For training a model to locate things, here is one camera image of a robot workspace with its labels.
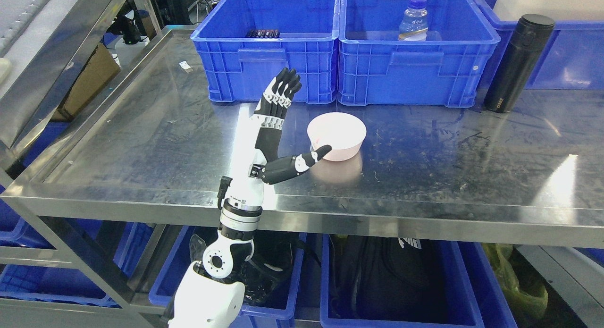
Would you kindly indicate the black thermos flask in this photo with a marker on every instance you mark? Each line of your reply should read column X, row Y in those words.
column 523, row 50

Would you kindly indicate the blue crate lower left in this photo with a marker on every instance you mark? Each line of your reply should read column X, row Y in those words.
column 267, row 304

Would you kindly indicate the blue crate back right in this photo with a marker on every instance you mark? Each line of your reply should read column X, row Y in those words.
column 573, row 58

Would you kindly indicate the black comb-like item in crate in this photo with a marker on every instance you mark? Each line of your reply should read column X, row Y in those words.
column 263, row 33

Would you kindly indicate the white paper scrap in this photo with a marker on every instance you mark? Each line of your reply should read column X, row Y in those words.
column 185, row 66

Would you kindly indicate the blue crate back middle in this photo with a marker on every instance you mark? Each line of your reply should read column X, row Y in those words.
column 376, row 68

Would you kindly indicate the blue crate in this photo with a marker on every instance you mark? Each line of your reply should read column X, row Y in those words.
column 376, row 68
column 473, row 298
column 573, row 58
column 267, row 304
column 239, row 68

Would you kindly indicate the pink plastic bowl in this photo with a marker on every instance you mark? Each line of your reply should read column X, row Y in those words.
column 343, row 132

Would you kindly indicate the black bag in crate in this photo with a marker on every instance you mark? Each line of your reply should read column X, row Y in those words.
column 387, row 279

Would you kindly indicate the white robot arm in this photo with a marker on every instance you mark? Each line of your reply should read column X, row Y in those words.
column 210, row 295

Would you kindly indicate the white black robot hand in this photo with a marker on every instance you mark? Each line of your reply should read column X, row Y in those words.
column 257, row 163

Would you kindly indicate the cardboard box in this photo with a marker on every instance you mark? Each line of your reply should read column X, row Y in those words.
column 100, row 69

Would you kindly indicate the black helmet in bag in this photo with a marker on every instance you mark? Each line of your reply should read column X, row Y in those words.
column 260, row 261

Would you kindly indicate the yellow-green plastic bag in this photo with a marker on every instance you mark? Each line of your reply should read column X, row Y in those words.
column 524, row 291

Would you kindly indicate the blue crate lower middle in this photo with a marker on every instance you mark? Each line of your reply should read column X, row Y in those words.
column 473, row 298

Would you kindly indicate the clear water bottle blue cap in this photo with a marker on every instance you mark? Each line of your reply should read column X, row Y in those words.
column 414, row 25

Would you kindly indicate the blue crate back left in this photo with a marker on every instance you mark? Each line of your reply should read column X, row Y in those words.
column 239, row 68

